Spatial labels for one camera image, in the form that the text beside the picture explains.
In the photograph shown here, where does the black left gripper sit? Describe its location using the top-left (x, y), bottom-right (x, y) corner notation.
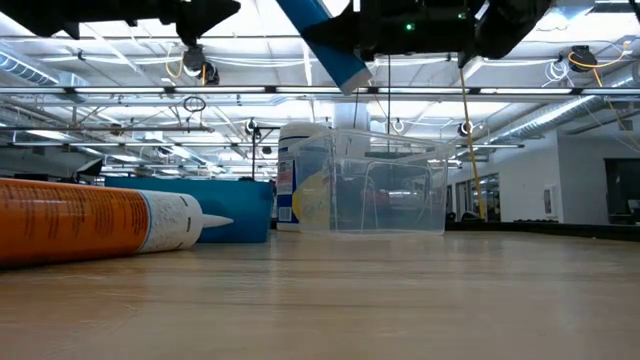
top-left (0, 0), bottom-right (243, 48)

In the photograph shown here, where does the yellow cable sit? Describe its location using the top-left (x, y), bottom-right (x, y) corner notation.
top-left (458, 67), bottom-right (488, 222)

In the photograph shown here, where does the teal plastic tray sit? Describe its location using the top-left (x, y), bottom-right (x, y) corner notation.
top-left (103, 175), bottom-right (276, 245)

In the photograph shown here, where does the orange sealant tube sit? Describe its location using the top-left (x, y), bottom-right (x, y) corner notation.
top-left (0, 177), bottom-right (235, 268)

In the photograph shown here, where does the white Lysol wipes canister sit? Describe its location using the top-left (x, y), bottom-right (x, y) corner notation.
top-left (275, 121), bottom-right (334, 233)

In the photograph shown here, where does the clear plastic container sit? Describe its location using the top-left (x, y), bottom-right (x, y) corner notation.
top-left (288, 128), bottom-right (457, 237)

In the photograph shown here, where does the silver ceiling duct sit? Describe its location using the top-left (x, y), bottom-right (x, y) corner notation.
top-left (487, 92), bottom-right (640, 147)

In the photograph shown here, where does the black aluminium table frame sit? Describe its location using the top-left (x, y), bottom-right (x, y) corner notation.
top-left (443, 218), bottom-right (640, 243)

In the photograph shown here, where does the black ceiling cable reel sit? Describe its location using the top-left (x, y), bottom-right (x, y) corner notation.
top-left (568, 44), bottom-right (595, 74)
top-left (179, 43), bottom-right (222, 87)

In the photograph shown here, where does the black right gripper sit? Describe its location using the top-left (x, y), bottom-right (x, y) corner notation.
top-left (300, 0), bottom-right (482, 69)

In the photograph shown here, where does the blue silicone tube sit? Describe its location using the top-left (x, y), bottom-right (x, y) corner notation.
top-left (276, 0), bottom-right (374, 97)

